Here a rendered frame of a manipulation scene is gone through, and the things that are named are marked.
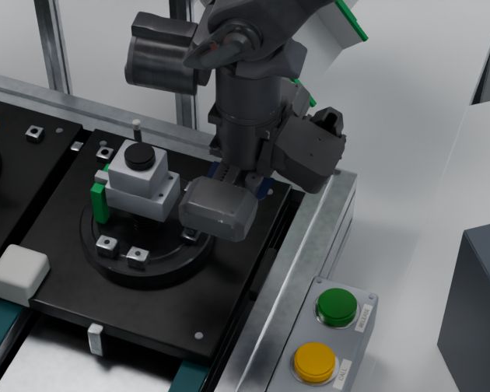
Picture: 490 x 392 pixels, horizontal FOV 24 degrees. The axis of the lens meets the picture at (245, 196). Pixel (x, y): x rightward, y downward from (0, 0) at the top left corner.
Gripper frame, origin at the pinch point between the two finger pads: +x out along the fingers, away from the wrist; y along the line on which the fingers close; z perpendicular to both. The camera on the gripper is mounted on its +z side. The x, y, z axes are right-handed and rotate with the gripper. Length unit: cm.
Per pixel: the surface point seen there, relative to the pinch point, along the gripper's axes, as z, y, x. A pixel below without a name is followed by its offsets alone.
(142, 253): -9.2, -4.8, 8.6
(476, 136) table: 17.2, 37.6, 22.7
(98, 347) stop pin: -10.8, -12.9, 14.9
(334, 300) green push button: 10.0, -1.1, 11.7
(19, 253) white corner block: -21.5, -8.3, 10.2
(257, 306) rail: 2.8, -3.7, 13.0
